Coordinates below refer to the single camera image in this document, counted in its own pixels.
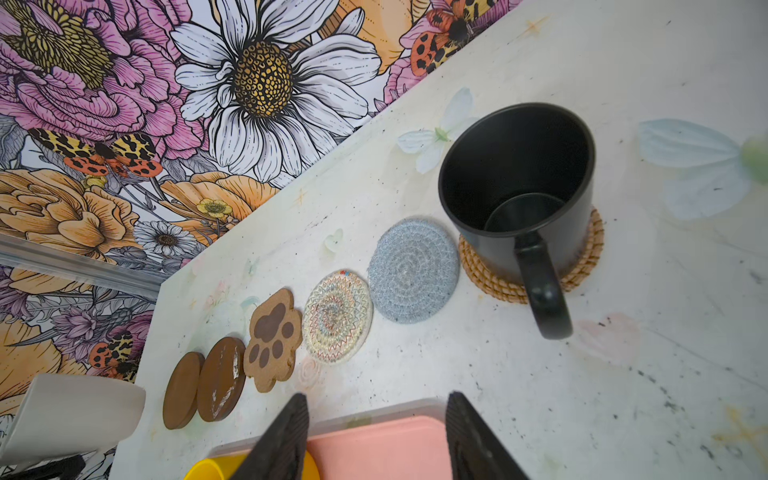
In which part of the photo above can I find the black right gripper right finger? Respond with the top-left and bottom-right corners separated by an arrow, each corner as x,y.
445,391 -> 529,480

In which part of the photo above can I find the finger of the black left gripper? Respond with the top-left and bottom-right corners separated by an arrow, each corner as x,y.
1,455 -> 86,480

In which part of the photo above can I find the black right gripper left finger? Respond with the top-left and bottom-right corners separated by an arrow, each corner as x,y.
230,393 -> 310,480

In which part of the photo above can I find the white mug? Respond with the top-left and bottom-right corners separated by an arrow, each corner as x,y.
1,374 -> 146,465

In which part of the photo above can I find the yellow mug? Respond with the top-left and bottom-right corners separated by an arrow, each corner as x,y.
184,451 -> 321,480

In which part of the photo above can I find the scratched round wooden coaster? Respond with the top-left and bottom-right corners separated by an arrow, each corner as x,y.
197,336 -> 246,422

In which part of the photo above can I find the round dark wooden coaster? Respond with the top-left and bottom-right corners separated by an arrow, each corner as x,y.
162,352 -> 205,430

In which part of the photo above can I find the cork paw print coaster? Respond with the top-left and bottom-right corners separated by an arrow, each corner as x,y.
243,288 -> 303,393

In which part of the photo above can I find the white multicolour woven coaster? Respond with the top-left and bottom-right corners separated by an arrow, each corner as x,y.
302,269 -> 374,365

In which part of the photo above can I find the round tan wicker coaster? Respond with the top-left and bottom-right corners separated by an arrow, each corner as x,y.
458,207 -> 604,305

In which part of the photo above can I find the light blue woven coaster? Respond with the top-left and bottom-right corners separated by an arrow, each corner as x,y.
367,217 -> 460,324

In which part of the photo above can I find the black mug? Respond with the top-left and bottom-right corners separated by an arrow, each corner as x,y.
438,103 -> 596,340

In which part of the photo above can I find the pink rectangular tray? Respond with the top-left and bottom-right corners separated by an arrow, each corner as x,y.
209,398 -> 457,480

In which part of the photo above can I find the aluminium corner post left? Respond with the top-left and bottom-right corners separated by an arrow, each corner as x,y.
1,234 -> 164,300

